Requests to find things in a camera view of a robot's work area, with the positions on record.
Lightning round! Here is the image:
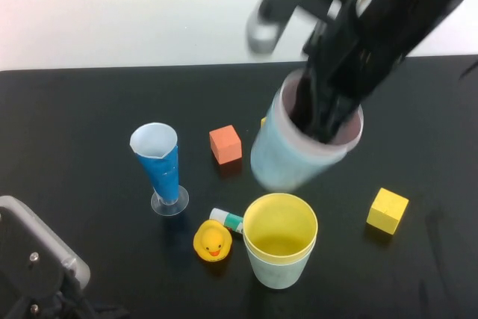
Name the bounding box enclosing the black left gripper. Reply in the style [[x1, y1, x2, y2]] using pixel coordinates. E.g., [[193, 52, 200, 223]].
[[63, 281, 130, 319]]

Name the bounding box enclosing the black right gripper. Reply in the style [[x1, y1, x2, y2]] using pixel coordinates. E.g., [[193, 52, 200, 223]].
[[294, 0, 412, 145]]

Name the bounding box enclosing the pink plastic cup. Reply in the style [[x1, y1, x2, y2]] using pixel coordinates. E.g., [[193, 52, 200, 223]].
[[278, 69, 364, 155]]

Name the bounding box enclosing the light blue plastic cup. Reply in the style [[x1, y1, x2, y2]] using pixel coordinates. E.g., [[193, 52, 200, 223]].
[[249, 87, 347, 191]]

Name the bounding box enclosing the yellow plastic cup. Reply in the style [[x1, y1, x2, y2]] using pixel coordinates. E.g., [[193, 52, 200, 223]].
[[243, 192, 319, 260]]

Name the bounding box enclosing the orange cube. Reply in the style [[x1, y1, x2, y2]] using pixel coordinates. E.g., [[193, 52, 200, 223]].
[[208, 124, 243, 166]]

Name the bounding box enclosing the large yellow cube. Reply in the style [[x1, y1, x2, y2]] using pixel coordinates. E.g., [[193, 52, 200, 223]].
[[365, 187, 409, 237]]

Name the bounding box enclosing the yellow rubber duck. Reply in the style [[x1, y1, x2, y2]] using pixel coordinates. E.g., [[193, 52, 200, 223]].
[[192, 219, 233, 262]]

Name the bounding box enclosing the green white glue stick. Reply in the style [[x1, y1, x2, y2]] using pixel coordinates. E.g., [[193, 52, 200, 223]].
[[208, 207, 246, 236]]

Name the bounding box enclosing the blue paper-wrapped clear measuring glass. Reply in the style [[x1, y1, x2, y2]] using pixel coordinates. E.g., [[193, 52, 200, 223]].
[[129, 122, 190, 217]]

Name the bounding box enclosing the green plastic cup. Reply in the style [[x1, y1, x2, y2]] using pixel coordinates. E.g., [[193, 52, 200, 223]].
[[244, 236, 317, 291]]

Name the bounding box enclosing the black cable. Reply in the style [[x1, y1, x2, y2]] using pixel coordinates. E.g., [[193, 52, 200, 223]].
[[459, 58, 478, 81]]

